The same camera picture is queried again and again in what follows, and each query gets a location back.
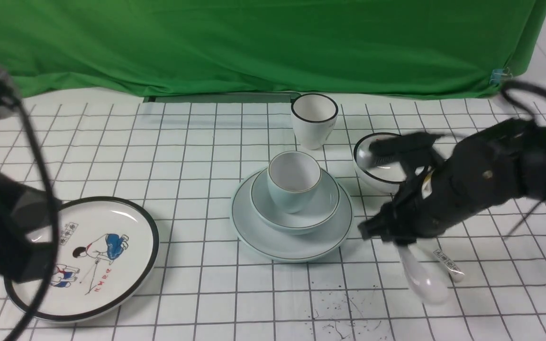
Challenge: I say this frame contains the pale blue cup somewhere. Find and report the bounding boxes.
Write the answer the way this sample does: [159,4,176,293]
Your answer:
[266,151,322,214]

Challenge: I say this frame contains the pale blue plate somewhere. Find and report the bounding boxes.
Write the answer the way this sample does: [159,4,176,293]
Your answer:
[229,169,354,262]

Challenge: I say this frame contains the blue binder clip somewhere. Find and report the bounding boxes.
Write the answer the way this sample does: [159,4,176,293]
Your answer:
[488,67,513,85]

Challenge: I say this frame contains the white cup black rim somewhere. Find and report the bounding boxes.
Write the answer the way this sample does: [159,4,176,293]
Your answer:
[291,93,339,150]

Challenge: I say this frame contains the white spoon with label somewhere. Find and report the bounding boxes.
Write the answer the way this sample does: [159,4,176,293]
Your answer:
[418,239,465,283]

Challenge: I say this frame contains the white bowl black rim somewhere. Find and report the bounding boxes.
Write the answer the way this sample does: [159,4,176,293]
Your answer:
[353,133,433,197]

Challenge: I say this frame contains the white plate black rim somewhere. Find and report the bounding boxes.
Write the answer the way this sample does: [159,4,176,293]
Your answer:
[4,196,160,323]

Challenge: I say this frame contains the pale blue bowl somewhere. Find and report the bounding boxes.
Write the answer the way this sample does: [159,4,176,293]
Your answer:
[250,169,340,235]

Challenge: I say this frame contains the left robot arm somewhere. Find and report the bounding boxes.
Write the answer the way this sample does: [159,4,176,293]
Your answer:
[0,66,63,283]

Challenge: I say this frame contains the green backdrop cloth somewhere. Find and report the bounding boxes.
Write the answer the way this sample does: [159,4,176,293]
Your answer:
[0,0,546,99]

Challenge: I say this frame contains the plain white spoon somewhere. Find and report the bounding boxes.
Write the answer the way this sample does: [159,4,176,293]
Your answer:
[396,245,449,305]

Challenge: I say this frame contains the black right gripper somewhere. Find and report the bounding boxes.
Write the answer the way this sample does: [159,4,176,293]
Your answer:
[358,119,534,246]

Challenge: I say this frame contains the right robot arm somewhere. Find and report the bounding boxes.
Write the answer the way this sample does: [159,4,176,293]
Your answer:
[358,80,546,246]

